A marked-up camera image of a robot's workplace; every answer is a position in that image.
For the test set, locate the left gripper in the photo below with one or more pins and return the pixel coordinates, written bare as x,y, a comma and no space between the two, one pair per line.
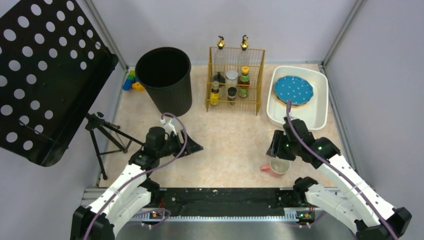
178,145

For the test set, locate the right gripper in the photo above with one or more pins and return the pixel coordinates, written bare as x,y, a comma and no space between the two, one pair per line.
279,149

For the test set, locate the yellow dotted plate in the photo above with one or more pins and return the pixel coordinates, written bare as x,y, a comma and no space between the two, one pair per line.
292,105

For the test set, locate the small yellow label bottle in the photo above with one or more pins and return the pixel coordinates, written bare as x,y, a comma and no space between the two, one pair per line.
215,93

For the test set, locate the blue dotted plate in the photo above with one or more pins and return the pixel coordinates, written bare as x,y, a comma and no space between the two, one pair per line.
294,88

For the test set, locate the small black cap bottle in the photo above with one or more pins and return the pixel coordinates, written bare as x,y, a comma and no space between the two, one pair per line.
231,95

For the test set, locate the sauce bottle yellow cap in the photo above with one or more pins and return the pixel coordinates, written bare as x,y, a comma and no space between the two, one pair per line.
244,82

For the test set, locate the black lid glass shaker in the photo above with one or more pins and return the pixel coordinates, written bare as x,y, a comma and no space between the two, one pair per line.
219,78

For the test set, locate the silver lid jar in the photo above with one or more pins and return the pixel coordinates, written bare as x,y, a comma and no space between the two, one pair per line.
231,79

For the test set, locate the glass oil bottle clear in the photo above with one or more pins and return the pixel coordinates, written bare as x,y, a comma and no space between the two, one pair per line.
220,57

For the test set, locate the glass oil bottle brown liquid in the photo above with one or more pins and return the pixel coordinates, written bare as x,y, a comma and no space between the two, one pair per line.
244,53

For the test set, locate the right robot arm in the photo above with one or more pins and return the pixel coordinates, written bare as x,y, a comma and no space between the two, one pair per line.
360,208

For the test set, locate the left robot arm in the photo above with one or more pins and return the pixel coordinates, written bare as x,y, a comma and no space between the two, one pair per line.
104,218

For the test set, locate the pink mug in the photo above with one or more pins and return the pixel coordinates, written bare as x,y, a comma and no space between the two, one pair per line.
276,167

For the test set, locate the white plastic tub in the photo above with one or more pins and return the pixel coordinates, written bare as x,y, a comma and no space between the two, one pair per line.
315,113

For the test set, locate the black ribbed trash bin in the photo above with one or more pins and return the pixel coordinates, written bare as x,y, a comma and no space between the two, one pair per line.
165,73

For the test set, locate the black tripod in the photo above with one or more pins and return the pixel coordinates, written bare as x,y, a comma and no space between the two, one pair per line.
112,133

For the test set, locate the colourful toy blocks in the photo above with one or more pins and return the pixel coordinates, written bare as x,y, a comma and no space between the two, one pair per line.
131,83

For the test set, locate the black perforated stand panel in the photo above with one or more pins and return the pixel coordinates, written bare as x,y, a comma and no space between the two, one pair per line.
53,65

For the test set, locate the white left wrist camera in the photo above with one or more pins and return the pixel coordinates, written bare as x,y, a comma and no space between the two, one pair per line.
171,125

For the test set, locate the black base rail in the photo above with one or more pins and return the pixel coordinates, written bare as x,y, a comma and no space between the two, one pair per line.
233,202

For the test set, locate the gold wire basket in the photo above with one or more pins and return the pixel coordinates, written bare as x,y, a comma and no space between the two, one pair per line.
253,102

